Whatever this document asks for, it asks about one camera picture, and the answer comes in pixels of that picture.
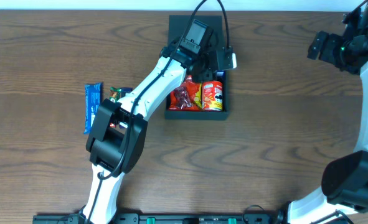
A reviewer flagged red Hacks candy bag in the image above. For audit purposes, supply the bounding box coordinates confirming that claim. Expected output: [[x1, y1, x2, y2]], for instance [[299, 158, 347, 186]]
[[168, 75, 200, 111]]

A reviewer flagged blue Eclipse mint tin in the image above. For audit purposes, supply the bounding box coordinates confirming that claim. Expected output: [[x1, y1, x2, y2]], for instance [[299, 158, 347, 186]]
[[216, 72, 225, 83]]

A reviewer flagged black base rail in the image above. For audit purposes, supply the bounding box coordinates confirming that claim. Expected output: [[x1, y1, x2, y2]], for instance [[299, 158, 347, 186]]
[[32, 213, 288, 224]]

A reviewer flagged black gift box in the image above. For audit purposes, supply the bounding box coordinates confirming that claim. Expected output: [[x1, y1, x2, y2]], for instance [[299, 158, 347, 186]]
[[164, 15, 229, 121]]

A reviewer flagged yellow Hacks candy bag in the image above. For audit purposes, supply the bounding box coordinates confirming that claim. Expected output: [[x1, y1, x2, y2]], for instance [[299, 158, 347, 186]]
[[193, 83, 202, 110]]

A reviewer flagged red KitKat bar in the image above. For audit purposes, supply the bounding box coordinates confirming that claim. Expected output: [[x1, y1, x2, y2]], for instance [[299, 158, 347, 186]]
[[109, 86, 121, 103]]

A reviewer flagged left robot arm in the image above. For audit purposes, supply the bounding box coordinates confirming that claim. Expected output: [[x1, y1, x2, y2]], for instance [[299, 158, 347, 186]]
[[80, 19, 237, 223]]

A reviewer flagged blue snack bar wrapper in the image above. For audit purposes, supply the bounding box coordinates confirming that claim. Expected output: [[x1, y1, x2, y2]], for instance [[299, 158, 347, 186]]
[[83, 83, 102, 134]]

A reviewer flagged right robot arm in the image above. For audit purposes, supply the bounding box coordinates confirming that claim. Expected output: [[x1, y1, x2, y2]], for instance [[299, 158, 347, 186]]
[[275, 0, 368, 224]]

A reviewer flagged red Pringles can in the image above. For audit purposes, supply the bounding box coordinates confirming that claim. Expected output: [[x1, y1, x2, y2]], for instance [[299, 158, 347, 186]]
[[202, 80, 224, 111]]

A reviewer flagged dark blue chocolate bar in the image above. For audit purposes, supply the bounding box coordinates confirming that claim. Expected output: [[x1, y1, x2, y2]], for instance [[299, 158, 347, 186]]
[[120, 87, 133, 98]]

